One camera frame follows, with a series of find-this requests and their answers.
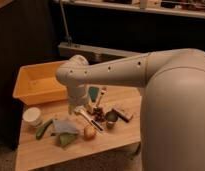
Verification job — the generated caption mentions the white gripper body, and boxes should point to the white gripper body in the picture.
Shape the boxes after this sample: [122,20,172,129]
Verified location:
[67,85,88,114]

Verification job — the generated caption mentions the yellow-red apple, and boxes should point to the yellow-red apple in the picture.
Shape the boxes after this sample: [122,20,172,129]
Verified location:
[84,125,96,140]

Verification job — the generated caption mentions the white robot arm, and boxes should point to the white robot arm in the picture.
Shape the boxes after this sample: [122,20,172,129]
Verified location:
[56,49,205,171]

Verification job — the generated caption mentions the white brush tool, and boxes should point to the white brush tool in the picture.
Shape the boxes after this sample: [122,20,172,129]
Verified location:
[95,86,107,108]

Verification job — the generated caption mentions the dark grape bunch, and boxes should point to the dark grape bunch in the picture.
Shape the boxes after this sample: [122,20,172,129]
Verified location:
[94,107,105,122]

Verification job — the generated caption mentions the light blue cloth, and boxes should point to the light blue cloth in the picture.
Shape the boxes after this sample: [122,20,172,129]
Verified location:
[53,119,79,134]

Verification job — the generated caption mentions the dark metal cup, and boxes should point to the dark metal cup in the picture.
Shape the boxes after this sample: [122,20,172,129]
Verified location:
[105,111,118,129]

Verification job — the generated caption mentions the orange plastic bin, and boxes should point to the orange plastic bin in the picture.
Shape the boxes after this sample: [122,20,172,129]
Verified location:
[13,61,67,105]

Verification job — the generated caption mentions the green leafy vegetable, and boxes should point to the green leafy vegetable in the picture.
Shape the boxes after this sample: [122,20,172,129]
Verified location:
[59,133,77,147]

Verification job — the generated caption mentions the brown rectangular block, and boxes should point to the brown rectangular block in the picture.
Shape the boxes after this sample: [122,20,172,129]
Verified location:
[113,107,133,122]

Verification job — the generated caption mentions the white round cup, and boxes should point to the white round cup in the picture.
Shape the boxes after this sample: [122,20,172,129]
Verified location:
[23,107,42,126]

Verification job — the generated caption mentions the green cucumber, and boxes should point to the green cucumber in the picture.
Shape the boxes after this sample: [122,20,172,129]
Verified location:
[36,119,53,140]

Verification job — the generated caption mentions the grey metal pole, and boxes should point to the grey metal pole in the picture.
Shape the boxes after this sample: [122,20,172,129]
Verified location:
[59,0,72,46]

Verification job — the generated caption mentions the upper white shelf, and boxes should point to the upper white shelf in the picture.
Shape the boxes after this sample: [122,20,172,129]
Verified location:
[53,0,205,19]

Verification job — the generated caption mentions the grey metal shelf rail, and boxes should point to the grey metal shelf rail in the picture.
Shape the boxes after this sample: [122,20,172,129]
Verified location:
[58,42,138,63]

